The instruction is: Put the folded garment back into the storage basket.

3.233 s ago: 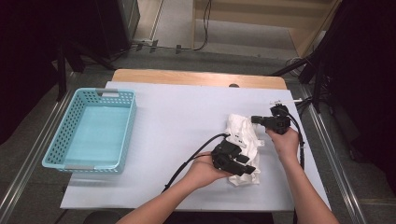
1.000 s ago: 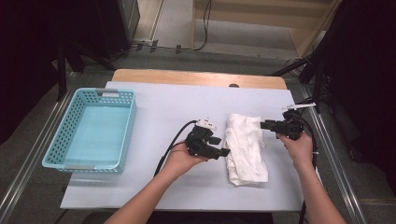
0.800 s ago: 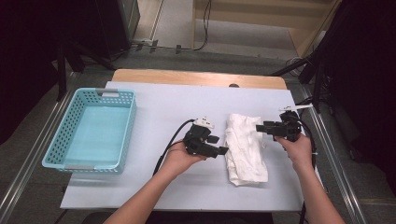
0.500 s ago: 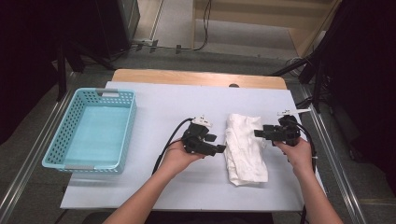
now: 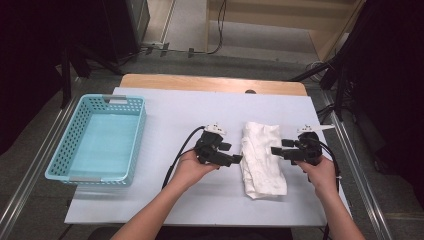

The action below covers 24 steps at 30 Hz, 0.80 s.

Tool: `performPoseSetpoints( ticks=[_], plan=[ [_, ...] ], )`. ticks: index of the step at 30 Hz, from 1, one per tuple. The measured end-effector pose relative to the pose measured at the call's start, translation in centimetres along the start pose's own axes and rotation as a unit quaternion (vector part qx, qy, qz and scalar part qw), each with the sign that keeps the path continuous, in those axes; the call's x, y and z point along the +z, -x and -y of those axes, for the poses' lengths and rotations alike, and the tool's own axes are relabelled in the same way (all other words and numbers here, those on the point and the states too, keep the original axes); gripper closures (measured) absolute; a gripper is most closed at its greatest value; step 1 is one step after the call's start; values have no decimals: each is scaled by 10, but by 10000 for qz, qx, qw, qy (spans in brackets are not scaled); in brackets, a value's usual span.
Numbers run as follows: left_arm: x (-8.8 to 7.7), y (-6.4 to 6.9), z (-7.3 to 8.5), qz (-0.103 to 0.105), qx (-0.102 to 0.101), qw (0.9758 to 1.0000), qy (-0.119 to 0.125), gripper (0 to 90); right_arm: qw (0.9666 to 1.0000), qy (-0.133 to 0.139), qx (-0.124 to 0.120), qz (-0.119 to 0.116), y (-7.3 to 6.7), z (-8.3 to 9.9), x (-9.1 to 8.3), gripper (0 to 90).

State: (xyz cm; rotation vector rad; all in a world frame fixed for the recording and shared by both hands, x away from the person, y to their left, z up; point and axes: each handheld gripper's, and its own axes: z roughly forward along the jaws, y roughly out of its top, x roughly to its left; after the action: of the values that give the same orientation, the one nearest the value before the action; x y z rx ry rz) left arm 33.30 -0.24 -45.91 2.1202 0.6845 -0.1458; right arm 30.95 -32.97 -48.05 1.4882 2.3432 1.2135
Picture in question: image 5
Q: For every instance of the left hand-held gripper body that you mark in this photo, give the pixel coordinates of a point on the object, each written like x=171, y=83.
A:
x=208, y=150

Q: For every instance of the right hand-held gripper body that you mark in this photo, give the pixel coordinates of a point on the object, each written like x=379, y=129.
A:
x=308, y=150

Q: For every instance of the white baby romper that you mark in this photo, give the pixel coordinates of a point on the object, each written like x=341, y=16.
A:
x=263, y=160

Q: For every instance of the light blue plastic basket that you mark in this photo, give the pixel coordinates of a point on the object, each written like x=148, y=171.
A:
x=100, y=143

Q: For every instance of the person's left hand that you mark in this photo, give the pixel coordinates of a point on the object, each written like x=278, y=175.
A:
x=191, y=170

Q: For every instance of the person's right hand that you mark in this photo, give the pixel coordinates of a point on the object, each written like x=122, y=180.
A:
x=321, y=175

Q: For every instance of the black metal stand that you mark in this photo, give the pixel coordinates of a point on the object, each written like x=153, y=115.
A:
x=65, y=83
x=340, y=100

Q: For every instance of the dark round table grommet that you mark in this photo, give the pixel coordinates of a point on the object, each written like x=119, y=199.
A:
x=250, y=91

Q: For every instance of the person's dark clothing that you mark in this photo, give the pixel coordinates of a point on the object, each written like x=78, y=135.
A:
x=216, y=235

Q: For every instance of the black curtain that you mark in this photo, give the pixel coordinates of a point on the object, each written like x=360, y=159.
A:
x=26, y=66
x=393, y=83

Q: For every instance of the black cabinet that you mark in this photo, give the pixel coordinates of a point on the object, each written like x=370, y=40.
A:
x=126, y=26

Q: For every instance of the aluminium frame rail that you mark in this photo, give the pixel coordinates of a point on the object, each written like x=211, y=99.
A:
x=41, y=151
x=368, y=196

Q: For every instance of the wooden shelf frame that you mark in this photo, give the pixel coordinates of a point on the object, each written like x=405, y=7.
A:
x=266, y=20

